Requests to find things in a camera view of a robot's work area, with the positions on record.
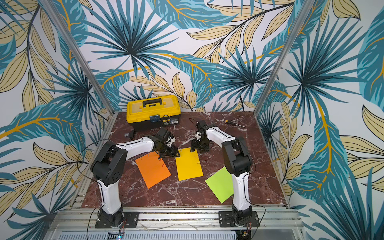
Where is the yellow paper sheet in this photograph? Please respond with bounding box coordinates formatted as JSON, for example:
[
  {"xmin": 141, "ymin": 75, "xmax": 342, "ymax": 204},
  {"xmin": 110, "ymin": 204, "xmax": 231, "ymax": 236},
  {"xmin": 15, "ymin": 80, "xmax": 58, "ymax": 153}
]
[{"xmin": 176, "ymin": 148, "xmax": 204, "ymax": 181}]

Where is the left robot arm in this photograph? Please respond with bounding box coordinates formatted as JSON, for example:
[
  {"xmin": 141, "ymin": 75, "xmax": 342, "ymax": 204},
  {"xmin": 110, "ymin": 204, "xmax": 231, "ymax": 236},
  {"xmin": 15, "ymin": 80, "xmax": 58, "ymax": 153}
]
[{"xmin": 91, "ymin": 128, "xmax": 180, "ymax": 228}]

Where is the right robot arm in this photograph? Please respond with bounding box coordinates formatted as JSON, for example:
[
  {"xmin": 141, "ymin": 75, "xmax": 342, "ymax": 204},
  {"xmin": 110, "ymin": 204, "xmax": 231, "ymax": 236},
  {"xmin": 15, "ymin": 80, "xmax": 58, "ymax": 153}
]
[{"xmin": 191, "ymin": 120, "xmax": 254, "ymax": 227}]

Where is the orange paper sheet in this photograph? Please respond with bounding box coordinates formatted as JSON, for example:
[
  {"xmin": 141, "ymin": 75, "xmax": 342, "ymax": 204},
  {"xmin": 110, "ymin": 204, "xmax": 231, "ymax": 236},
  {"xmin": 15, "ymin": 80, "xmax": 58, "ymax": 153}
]
[{"xmin": 135, "ymin": 152, "xmax": 171, "ymax": 189}]

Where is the small black orange tool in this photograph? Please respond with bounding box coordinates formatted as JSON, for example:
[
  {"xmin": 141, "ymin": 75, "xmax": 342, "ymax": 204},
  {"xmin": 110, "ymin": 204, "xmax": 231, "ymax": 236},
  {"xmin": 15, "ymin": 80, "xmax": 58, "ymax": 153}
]
[{"xmin": 225, "ymin": 120, "xmax": 237, "ymax": 126}]

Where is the yellow black toolbox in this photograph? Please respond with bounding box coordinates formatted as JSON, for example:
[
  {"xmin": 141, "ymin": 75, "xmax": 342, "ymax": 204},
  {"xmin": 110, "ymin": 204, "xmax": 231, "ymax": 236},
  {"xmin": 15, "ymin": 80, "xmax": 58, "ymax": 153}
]
[{"xmin": 126, "ymin": 95, "xmax": 181, "ymax": 132}]

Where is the lime green paper sheet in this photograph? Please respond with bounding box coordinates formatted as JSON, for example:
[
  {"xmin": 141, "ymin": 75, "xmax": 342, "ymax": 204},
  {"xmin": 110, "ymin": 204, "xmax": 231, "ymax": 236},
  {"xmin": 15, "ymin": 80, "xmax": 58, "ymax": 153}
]
[{"xmin": 206, "ymin": 167, "xmax": 234, "ymax": 204}]

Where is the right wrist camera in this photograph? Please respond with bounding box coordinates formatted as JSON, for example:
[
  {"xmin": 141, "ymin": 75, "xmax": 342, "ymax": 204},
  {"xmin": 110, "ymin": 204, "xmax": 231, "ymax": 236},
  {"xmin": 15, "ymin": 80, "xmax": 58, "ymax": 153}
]
[{"xmin": 195, "ymin": 131, "xmax": 204, "ymax": 141}]

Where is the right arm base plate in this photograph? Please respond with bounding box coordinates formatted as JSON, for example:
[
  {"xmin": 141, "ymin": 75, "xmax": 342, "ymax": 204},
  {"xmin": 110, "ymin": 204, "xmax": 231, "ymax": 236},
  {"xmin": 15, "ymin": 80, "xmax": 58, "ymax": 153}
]
[{"xmin": 219, "ymin": 211, "xmax": 260, "ymax": 228}]

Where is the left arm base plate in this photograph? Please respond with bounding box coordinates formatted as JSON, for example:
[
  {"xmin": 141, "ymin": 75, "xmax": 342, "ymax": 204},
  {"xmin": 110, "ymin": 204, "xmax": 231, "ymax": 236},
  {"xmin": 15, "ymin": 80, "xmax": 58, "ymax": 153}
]
[{"xmin": 95, "ymin": 211, "xmax": 139, "ymax": 229}]

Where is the aluminium front frame rail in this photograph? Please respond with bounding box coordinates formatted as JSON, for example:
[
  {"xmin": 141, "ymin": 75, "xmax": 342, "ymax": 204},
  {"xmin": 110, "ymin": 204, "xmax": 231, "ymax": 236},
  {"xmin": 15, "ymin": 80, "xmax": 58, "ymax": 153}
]
[{"xmin": 44, "ymin": 205, "xmax": 309, "ymax": 240}]

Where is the right aluminium corner post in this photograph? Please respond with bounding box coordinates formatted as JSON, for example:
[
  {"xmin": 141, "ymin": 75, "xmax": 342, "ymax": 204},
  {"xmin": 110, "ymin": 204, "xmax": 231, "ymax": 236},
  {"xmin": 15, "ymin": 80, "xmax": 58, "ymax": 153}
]
[{"xmin": 254, "ymin": 0, "xmax": 315, "ymax": 117}]

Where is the aluminium corner post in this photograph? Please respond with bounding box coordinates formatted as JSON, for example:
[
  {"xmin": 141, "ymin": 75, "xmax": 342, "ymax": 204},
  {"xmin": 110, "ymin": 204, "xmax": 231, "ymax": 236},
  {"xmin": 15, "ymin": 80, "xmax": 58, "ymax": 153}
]
[
  {"xmin": 254, "ymin": 0, "xmax": 315, "ymax": 117},
  {"xmin": 40, "ymin": 0, "xmax": 115, "ymax": 115}
]

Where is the left aluminium corner post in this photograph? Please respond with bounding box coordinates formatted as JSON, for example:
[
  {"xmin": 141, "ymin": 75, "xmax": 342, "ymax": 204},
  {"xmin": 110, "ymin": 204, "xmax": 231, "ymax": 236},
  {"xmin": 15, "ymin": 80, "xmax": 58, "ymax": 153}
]
[{"xmin": 40, "ymin": 0, "xmax": 115, "ymax": 115}]

